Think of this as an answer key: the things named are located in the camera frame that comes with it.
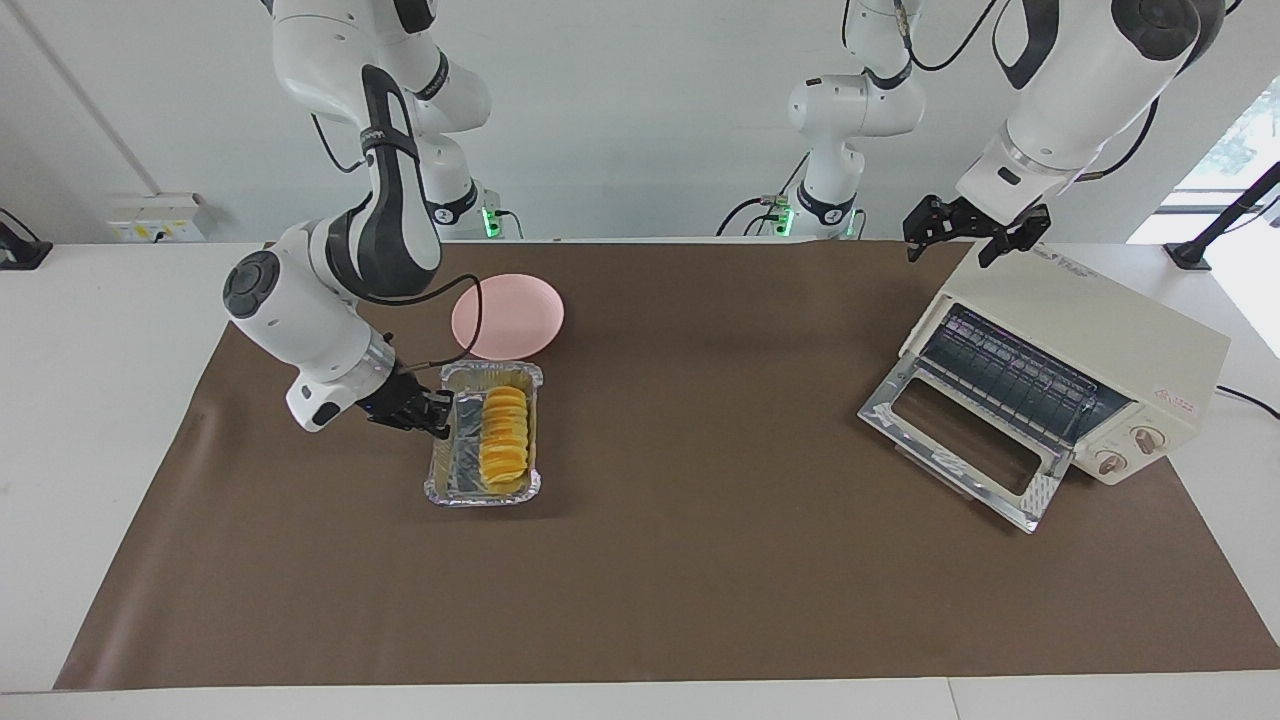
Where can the white wall outlet box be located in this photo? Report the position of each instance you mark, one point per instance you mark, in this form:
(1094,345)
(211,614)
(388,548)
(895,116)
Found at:
(155,218)

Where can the pink round plate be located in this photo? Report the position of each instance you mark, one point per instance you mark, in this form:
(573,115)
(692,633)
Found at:
(515,315)

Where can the black clamp bracket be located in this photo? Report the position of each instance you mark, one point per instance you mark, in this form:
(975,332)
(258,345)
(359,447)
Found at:
(20,250)

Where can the black camera stand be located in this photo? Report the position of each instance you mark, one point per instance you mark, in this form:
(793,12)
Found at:
(1225,220)

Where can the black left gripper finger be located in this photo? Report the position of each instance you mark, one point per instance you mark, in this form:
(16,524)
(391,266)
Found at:
(922,225)
(1020,235)

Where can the beige oven knob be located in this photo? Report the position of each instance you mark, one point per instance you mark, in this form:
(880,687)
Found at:
(1112,463)
(1148,440)

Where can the brown table mat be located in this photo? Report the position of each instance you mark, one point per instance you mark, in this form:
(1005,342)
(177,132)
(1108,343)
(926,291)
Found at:
(700,580)

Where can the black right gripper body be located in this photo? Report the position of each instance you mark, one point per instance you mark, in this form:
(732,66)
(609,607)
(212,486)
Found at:
(392,400)

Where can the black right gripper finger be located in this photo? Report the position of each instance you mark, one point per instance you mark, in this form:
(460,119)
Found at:
(435,400)
(428,428)

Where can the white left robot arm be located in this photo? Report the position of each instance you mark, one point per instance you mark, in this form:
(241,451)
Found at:
(1070,90)

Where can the glass oven door silver frame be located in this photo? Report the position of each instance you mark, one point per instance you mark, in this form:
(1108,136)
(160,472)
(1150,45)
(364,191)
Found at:
(900,415)

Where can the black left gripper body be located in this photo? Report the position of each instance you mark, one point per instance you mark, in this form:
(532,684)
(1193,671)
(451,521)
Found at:
(975,220)

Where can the white toaster oven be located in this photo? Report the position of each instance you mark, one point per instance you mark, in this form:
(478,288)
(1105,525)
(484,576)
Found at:
(1090,320)

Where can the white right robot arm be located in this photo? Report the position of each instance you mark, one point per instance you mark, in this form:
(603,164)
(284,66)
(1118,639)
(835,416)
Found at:
(300,310)

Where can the yellow spiral bread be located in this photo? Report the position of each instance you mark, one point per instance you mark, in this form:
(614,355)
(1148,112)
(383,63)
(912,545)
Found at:
(505,440)

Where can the aluminium foil tray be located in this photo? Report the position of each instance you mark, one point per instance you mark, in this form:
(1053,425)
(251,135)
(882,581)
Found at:
(460,470)

